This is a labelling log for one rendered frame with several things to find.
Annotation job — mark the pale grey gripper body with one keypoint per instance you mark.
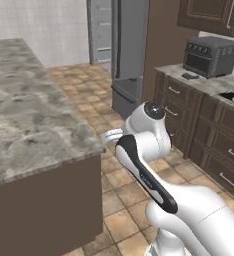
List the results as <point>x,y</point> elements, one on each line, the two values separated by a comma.
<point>111,135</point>

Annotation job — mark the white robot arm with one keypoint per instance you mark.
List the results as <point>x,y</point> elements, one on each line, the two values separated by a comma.
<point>195,213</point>

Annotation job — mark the grey fridge freezer drawer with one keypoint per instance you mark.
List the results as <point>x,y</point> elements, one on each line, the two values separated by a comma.
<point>130,100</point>

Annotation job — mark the black digital scale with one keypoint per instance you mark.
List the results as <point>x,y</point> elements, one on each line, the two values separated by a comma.
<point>190,76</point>

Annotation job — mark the grey fridge upper door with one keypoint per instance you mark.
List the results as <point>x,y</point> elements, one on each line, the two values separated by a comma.
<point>132,36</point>

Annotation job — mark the brown island cabinet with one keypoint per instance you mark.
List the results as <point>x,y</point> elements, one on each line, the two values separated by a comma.
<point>45,213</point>

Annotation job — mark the grey panelled room door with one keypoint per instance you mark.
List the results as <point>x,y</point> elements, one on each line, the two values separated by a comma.
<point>100,30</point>

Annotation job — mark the tall brown cabinet panel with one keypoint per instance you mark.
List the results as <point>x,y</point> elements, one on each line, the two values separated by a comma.
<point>162,40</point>

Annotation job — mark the dark grey toaster oven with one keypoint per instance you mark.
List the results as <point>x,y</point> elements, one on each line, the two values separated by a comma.
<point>210,56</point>

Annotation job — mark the brown wall cupboard door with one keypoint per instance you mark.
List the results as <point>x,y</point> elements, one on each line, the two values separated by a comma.
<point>205,13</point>

